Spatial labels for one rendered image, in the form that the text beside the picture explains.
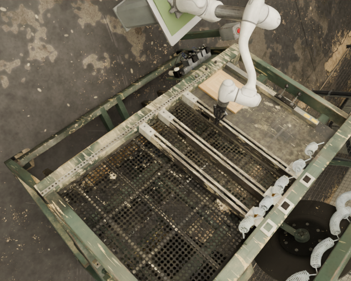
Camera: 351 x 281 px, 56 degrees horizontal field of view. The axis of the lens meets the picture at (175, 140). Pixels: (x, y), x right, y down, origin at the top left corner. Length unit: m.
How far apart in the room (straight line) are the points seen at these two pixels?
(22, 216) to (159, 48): 2.16
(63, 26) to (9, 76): 0.64
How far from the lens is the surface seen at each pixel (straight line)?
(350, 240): 2.67
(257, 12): 2.36
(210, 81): 2.96
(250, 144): 2.55
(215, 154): 2.45
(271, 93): 3.00
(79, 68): 3.27
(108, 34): 3.42
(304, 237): 2.72
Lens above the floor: 2.97
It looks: 48 degrees down
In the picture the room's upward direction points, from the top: 105 degrees clockwise
